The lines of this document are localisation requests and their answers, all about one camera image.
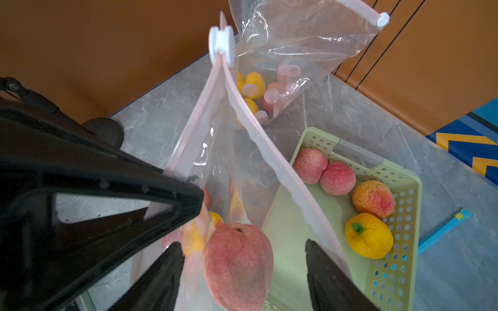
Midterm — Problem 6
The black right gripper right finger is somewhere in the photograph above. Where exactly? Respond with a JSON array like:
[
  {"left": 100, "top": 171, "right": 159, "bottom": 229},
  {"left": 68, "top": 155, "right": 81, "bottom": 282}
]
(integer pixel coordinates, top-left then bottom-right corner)
[{"left": 306, "top": 239, "right": 377, "bottom": 311}]

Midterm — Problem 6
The blue zip bag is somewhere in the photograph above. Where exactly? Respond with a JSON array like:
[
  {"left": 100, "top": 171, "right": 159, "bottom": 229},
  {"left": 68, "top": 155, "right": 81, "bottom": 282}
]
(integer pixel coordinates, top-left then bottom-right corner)
[{"left": 418, "top": 209, "right": 472, "bottom": 256}]

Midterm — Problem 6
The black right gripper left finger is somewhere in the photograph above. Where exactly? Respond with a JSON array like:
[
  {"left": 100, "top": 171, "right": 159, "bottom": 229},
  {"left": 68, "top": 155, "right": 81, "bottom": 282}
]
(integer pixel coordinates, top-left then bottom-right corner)
[{"left": 110, "top": 242, "right": 185, "bottom": 311}]

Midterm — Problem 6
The light green perforated basket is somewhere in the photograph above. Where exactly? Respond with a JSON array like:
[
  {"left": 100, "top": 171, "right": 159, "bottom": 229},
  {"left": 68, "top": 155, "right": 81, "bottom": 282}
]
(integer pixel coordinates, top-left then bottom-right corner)
[{"left": 260, "top": 127, "right": 424, "bottom": 311}]

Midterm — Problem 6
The pink peach front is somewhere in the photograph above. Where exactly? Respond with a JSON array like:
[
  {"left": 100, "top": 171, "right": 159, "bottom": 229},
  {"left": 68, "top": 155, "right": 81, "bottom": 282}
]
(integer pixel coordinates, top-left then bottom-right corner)
[{"left": 262, "top": 82, "right": 288, "bottom": 115}]

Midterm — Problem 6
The large pink peach right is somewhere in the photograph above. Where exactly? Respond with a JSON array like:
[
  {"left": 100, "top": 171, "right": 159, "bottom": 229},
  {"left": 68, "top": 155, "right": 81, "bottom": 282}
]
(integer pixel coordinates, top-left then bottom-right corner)
[{"left": 351, "top": 180, "right": 396, "bottom": 218}]

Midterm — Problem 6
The yellow peach with red spot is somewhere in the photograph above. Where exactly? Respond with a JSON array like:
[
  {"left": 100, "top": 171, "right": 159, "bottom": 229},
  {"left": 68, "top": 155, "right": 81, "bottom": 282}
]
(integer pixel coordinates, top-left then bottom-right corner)
[{"left": 242, "top": 71, "right": 267, "bottom": 100}]

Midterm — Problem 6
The pink peach behind top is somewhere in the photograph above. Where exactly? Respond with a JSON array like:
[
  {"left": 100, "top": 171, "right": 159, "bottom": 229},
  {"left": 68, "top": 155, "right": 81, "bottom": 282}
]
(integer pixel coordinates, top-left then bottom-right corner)
[{"left": 293, "top": 148, "right": 328, "bottom": 185}]

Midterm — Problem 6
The clear zip-top bag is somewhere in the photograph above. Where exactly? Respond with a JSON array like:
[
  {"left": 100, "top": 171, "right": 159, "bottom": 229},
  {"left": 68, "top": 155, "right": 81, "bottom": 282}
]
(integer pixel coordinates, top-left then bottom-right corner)
[{"left": 230, "top": 1, "right": 390, "bottom": 125}]

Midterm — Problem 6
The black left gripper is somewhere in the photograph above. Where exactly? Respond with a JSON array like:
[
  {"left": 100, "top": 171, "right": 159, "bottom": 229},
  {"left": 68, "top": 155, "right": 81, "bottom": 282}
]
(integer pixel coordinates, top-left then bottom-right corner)
[{"left": 1, "top": 77, "right": 204, "bottom": 310}]

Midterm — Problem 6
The clear bag with pink dots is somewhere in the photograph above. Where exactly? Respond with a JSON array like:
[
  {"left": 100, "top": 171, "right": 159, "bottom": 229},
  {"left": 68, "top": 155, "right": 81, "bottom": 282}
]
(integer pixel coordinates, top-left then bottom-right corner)
[{"left": 132, "top": 17, "right": 350, "bottom": 310}]

